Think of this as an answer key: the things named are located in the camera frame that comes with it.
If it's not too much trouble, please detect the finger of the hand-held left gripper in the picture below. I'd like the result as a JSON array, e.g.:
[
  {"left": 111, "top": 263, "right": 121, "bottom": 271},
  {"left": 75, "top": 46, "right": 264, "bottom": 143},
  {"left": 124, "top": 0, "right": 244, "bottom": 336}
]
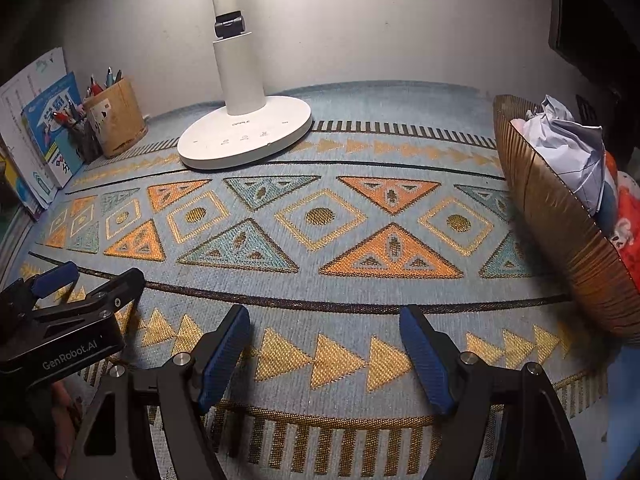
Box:
[
  {"left": 10, "top": 261, "right": 81, "bottom": 306},
  {"left": 30, "top": 267, "right": 146, "bottom": 331}
]

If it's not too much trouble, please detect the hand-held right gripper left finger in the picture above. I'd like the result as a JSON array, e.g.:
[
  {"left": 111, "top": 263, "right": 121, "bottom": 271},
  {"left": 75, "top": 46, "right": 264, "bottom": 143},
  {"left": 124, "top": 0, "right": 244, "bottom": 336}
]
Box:
[{"left": 65, "top": 304, "right": 252, "bottom": 480}]

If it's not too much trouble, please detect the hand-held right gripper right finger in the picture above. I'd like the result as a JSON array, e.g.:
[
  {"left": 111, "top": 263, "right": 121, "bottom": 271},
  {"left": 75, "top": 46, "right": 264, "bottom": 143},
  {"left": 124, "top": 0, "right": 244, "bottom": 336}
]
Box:
[{"left": 398, "top": 305, "right": 588, "bottom": 480}]

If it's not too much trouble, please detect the golden ribbed glass bowl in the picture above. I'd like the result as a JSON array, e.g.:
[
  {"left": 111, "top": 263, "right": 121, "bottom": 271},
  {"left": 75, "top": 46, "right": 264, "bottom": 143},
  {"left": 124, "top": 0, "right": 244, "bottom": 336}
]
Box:
[{"left": 492, "top": 94, "right": 640, "bottom": 339}]

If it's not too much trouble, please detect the red orange snack packet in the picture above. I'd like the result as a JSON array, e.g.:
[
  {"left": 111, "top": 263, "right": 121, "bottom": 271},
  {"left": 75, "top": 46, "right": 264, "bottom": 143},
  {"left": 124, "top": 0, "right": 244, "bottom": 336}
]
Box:
[{"left": 602, "top": 152, "right": 640, "bottom": 286}]

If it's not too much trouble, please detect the paper with handwriting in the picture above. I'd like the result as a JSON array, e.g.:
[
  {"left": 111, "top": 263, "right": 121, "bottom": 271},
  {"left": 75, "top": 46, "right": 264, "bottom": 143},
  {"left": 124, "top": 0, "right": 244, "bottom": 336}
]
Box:
[{"left": 510, "top": 94, "right": 607, "bottom": 216}]

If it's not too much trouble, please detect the person's left hand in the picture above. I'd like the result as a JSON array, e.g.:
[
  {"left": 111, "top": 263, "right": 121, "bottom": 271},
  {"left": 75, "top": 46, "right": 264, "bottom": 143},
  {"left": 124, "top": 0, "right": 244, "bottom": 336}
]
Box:
[{"left": 47, "top": 380, "right": 81, "bottom": 478}]

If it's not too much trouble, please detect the patterned blue woven mat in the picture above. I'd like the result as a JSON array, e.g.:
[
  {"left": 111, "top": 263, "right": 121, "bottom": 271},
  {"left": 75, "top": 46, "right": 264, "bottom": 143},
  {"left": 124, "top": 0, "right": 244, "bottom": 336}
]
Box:
[{"left": 0, "top": 80, "right": 621, "bottom": 480}]

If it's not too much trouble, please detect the black mesh pen holder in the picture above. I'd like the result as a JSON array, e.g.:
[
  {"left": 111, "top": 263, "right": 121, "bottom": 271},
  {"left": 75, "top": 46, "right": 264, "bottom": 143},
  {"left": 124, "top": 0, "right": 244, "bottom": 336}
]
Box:
[{"left": 65, "top": 117, "right": 103, "bottom": 165}]

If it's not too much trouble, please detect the blue cover workbook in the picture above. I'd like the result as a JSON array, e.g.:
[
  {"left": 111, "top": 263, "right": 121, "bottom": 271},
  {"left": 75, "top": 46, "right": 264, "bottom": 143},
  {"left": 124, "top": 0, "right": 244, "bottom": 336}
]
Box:
[{"left": 21, "top": 71, "right": 86, "bottom": 190}]

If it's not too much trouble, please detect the bundle of red white pens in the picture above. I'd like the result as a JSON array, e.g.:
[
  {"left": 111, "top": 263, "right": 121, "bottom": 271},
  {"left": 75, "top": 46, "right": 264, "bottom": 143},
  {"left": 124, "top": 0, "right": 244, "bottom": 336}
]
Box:
[{"left": 47, "top": 105, "right": 88, "bottom": 131}]

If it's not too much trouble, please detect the bamboo pen holder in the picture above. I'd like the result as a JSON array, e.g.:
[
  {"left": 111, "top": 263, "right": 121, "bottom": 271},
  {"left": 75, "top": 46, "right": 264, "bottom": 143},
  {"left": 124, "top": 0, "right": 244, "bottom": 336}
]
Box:
[{"left": 82, "top": 77, "right": 149, "bottom": 159}]

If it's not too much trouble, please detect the row of upright books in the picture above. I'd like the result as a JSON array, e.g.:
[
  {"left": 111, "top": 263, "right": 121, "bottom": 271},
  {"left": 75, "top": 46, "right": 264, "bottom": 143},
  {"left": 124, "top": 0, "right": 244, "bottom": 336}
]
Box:
[{"left": 0, "top": 47, "right": 83, "bottom": 221}]

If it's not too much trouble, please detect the white desk lamp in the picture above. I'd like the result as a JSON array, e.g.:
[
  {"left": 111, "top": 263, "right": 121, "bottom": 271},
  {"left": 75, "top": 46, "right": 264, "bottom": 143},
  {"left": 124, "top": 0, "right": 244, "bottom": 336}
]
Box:
[{"left": 176, "top": 0, "right": 314, "bottom": 171}]

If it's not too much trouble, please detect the bundle of grey pens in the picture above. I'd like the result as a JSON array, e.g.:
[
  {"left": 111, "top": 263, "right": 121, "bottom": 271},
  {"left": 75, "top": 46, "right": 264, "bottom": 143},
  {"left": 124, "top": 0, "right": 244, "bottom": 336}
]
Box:
[{"left": 85, "top": 66, "right": 123, "bottom": 98}]

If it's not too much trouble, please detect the black computer monitor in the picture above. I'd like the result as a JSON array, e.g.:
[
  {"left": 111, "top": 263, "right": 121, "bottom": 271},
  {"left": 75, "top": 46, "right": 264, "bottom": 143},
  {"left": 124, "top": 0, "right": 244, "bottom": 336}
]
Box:
[{"left": 547, "top": 0, "right": 640, "bottom": 91}]

